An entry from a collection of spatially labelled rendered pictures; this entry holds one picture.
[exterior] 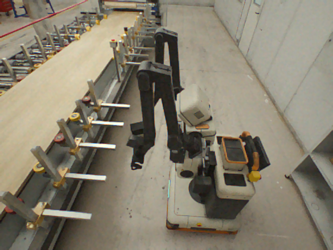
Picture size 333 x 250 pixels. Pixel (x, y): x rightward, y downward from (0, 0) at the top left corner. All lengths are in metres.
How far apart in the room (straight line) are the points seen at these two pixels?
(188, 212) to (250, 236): 0.69
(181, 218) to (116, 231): 0.65
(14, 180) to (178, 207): 1.23
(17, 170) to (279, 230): 2.29
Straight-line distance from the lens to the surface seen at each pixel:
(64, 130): 1.36
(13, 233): 1.58
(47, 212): 1.31
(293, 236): 2.36
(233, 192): 1.33
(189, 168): 1.33
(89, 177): 1.35
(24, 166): 1.49
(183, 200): 1.79
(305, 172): 2.71
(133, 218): 2.03
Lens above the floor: 1.92
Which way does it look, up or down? 43 degrees down
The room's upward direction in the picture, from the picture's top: 3 degrees clockwise
